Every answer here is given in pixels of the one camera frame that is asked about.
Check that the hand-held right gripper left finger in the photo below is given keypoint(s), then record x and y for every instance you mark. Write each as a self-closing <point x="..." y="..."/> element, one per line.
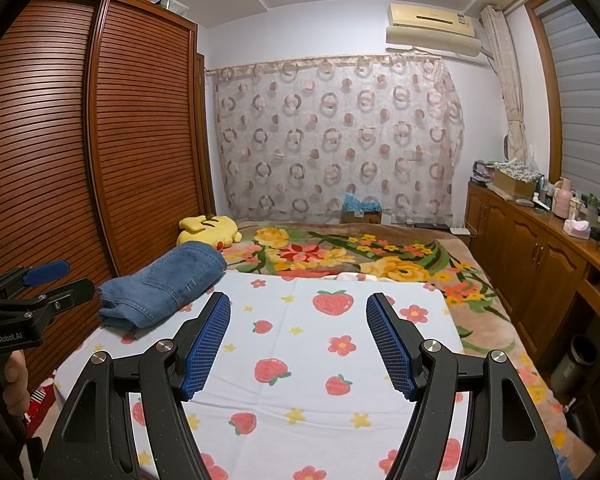
<point x="207" y="345"/>

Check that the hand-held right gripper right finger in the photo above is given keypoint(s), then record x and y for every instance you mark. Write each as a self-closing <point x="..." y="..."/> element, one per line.
<point x="390" y="345"/>

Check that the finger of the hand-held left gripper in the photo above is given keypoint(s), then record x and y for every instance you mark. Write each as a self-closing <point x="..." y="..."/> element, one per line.
<point x="65" y="297"/>
<point x="47" y="272"/>

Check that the blue denim pants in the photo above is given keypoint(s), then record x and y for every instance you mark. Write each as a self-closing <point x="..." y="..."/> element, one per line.
<point x="165" y="280"/>

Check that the person's left hand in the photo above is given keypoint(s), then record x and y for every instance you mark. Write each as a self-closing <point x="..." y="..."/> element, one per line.
<point x="17" y="382"/>

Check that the red patterned cloth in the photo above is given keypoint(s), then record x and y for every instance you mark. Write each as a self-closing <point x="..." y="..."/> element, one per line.
<point x="41" y="400"/>

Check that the white strawberry print sheet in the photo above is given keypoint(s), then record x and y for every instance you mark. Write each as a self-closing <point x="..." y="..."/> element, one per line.
<point x="290" y="340"/>

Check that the floral blanket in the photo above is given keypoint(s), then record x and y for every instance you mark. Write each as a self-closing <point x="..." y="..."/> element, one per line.
<point x="330" y="250"/>

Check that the yellow plush toy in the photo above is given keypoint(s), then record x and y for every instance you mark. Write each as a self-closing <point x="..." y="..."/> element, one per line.
<point x="210" y="230"/>

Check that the cardboard box with blue contents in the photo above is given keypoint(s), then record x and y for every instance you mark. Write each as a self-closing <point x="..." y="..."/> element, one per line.
<point x="361" y="212"/>

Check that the wooden sideboard cabinet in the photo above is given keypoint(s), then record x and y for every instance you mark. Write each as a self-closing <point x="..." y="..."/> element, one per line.
<point x="525" y="250"/>

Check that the wooden slatted wardrobe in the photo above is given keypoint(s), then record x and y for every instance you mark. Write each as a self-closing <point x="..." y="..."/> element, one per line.
<point x="140" y="135"/>

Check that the grey trash can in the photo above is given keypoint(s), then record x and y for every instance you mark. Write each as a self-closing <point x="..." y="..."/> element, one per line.
<point x="575" y="365"/>

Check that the stack of dark boxes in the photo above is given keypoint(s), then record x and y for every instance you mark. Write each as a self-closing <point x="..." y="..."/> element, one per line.
<point x="482" y="172"/>

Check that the cardboard box with patterned cloth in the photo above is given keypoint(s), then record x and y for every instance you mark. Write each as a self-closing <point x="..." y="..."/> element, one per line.
<point x="515" y="182"/>

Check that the circle patterned sheer curtain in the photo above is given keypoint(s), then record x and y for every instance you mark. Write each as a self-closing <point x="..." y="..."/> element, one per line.
<point x="340" y="135"/>

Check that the pink tissue box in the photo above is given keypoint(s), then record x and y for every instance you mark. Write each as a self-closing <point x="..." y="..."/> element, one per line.
<point x="577" y="229"/>

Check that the pink thermos jug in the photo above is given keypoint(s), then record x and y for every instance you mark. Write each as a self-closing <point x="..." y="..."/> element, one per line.
<point x="561" y="200"/>

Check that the tied beige curtain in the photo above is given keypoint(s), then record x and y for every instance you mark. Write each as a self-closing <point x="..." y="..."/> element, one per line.
<point x="510" y="90"/>

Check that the clear plastic storage box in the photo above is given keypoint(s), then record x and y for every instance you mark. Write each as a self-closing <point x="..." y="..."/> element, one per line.
<point x="174" y="6"/>

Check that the grey window blind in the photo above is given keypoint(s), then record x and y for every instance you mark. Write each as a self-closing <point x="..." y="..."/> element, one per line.
<point x="585" y="110"/>

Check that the beige air conditioner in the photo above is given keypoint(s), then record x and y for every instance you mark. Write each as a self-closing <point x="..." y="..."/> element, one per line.
<point x="430" y="22"/>

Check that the wooden window frame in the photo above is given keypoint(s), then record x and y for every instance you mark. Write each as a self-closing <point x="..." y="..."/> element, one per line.
<point x="545" y="85"/>

